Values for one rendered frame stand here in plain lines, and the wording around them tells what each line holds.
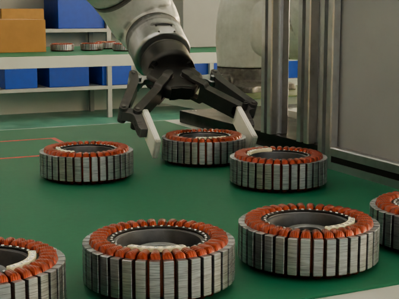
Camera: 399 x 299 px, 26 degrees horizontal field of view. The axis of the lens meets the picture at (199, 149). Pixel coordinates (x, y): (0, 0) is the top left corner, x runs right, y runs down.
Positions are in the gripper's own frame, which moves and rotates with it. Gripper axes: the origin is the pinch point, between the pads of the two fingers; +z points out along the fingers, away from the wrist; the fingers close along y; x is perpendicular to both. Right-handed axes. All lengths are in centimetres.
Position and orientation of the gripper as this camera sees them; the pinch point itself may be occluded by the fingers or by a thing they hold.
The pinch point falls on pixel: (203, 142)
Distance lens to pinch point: 115.2
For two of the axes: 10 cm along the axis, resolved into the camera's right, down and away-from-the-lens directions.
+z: 2.9, 6.3, -7.2
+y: 9.4, -0.5, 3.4
